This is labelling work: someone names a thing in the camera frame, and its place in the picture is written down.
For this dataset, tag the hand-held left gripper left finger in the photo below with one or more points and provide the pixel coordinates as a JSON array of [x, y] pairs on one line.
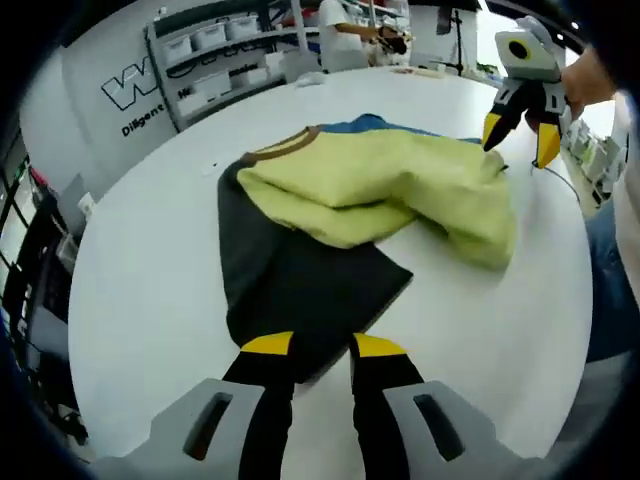
[[220, 415]]

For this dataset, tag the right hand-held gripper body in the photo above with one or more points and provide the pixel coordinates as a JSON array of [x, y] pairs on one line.
[[540, 55]]

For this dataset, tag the red cloth item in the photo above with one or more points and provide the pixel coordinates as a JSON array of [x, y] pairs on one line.
[[39, 180]]

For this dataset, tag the black tripod stand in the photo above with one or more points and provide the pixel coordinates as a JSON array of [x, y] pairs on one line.
[[457, 40]]

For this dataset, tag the white crumpled cloth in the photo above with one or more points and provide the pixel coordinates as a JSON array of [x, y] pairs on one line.
[[311, 80]]

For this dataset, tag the row of white storage bins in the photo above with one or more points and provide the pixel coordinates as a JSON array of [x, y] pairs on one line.
[[210, 35]]

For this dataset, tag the person's blue jeans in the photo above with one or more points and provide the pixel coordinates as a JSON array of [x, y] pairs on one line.
[[607, 280]]

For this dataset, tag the grey metal storage shelf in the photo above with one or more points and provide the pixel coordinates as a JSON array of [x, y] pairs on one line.
[[165, 80]]

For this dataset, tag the person's right hand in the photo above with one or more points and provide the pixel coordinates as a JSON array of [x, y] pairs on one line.
[[590, 80]]

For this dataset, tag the yellow blue grey garment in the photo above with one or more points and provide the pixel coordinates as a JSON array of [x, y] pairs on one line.
[[350, 190]]

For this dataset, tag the white paper cup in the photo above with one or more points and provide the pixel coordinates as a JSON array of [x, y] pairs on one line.
[[86, 206]]

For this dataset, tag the grey board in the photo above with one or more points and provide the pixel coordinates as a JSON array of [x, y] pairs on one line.
[[70, 200]]

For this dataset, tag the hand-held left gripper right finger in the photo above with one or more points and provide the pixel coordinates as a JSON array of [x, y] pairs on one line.
[[400, 415]]

